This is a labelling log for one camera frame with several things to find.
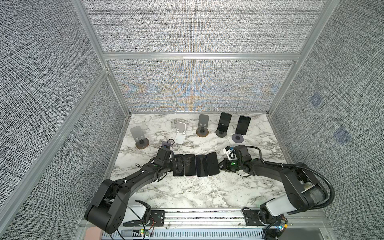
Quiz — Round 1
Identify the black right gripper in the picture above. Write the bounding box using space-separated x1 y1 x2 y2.
215 158 243 173

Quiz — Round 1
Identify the pink-edged smartphone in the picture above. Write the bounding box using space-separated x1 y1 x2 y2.
172 154 185 177

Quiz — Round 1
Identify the teal-edged smartphone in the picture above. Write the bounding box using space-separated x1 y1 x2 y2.
184 154 197 176

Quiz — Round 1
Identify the black smartphone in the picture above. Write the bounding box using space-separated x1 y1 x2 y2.
217 112 232 133
207 152 220 176
235 116 251 136

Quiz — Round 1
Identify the blue-edged smartphone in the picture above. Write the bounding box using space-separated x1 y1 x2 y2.
195 155 209 177

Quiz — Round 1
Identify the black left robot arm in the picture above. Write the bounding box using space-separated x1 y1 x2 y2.
84 147 175 234

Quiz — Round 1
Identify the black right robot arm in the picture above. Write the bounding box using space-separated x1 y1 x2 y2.
219 145 335 225

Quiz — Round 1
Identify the lilac round-base phone stand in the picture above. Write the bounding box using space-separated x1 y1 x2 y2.
232 134 244 143

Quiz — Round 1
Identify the grey stand with wooden base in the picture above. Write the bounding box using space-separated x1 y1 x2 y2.
130 126 150 150

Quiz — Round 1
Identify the white folding phone stand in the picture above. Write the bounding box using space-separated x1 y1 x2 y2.
174 122 186 145

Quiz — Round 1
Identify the dark grey round-base stand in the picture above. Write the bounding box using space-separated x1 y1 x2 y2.
215 130 228 138

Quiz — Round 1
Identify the black smartphone on purple stand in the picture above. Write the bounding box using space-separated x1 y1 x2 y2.
235 116 251 136

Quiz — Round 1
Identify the black smartphone on grey stand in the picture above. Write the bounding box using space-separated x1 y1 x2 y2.
217 112 232 133

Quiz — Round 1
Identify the wooden round-base phone stand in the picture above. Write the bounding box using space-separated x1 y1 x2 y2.
196 114 209 138

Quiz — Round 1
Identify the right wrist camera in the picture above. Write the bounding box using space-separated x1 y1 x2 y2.
223 146 236 161

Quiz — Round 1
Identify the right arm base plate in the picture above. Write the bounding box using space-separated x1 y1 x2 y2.
242 208 288 226

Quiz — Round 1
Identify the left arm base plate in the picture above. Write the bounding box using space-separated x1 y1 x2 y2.
123 210 166 228

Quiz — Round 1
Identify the aluminium front rail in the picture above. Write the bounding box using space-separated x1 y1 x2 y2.
76 207 335 240

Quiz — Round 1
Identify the black corrugated cable conduit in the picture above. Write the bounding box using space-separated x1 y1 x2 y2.
245 145 335 210

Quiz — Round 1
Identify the pink object at rail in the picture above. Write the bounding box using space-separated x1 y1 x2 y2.
84 227 103 240

